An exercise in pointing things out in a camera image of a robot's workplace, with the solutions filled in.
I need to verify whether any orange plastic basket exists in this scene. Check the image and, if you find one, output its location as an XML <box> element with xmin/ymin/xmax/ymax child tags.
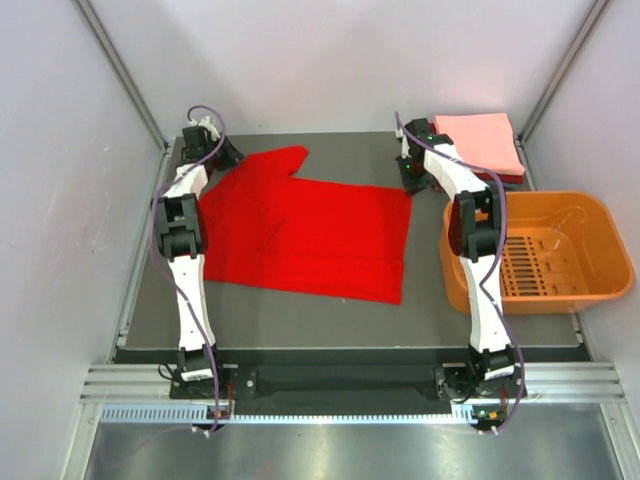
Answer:
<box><xmin>438</xmin><ymin>191</ymin><xmax>637</xmax><ymax>319</ymax></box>

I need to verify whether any grey slotted cable duct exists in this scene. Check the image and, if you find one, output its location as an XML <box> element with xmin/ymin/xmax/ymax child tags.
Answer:
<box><xmin>99</xmin><ymin>402</ymin><xmax>501</xmax><ymax>426</ymax></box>

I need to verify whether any aluminium rail profile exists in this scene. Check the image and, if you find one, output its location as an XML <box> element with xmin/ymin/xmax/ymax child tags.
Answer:
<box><xmin>81</xmin><ymin>362</ymin><xmax>625</xmax><ymax>403</ymax></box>

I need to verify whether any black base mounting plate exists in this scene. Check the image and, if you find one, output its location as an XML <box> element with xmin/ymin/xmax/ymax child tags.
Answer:
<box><xmin>114</xmin><ymin>347</ymin><xmax>531</xmax><ymax>416</ymax></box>

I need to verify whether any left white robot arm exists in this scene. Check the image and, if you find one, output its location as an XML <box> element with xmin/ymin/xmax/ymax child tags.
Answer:
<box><xmin>151</xmin><ymin>116</ymin><xmax>244</xmax><ymax>397</ymax></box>

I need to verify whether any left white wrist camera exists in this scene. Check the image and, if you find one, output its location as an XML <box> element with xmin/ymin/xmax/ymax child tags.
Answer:
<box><xmin>188</xmin><ymin>116</ymin><xmax>220</xmax><ymax>139</ymax></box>

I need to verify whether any aluminium frame post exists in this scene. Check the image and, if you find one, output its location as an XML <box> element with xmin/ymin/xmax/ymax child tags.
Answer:
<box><xmin>71</xmin><ymin>0</ymin><xmax>169</xmax><ymax>151</ymax></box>
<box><xmin>517</xmin><ymin>0</ymin><xmax>614</xmax><ymax>144</ymax></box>

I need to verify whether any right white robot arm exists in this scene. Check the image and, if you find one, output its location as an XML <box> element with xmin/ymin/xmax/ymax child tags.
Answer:
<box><xmin>395</xmin><ymin>118</ymin><xmax>518</xmax><ymax>396</ymax></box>

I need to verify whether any left aluminium frame post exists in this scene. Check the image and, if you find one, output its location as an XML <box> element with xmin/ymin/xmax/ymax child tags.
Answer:
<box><xmin>71</xmin><ymin>0</ymin><xmax>169</xmax><ymax>151</ymax></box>

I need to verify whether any folded dark red t shirt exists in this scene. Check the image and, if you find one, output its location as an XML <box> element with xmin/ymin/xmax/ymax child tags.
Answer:
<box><xmin>427</xmin><ymin>122</ymin><xmax>524</xmax><ymax>184</ymax></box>

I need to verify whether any folded pink t shirt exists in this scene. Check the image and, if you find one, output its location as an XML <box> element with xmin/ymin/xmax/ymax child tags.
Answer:
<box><xmin>433</xmin><ymin>112</ymin><xmax>525</xmax><ymax>177</ymax></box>

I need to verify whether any right aluminium frame post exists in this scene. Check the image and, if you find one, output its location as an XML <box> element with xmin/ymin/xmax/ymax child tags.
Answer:
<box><xmin>517</xmin><ymin>0</ymin><xmax>614</xmax><ymax>144</ymax></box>

